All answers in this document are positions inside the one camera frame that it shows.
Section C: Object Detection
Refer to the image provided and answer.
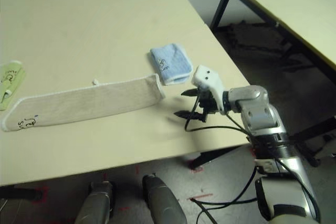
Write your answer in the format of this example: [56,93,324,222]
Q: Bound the blue folded towel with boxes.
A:
[150,42,194,86]

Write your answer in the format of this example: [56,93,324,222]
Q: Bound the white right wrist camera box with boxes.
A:
[192,65,225,116]

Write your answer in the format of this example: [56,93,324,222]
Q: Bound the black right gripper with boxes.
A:
[174,88,219,123]

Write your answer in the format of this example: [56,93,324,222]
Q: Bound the beige side table black frame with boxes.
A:
[209,0,336,167]

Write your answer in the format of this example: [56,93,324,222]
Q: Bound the black table foot bar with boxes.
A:
[0,186,43,202]
[188,115,336,169]

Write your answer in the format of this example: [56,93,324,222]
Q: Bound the green folded towel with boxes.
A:
[0,60,26,111]

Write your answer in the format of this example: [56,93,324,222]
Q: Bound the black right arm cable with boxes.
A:
[184,92,321,224]

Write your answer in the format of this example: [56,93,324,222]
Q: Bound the grey robot left leg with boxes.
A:
[75,180,115,224]

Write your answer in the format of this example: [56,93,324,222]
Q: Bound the beige towel white trim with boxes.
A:
[2,73,166,132]

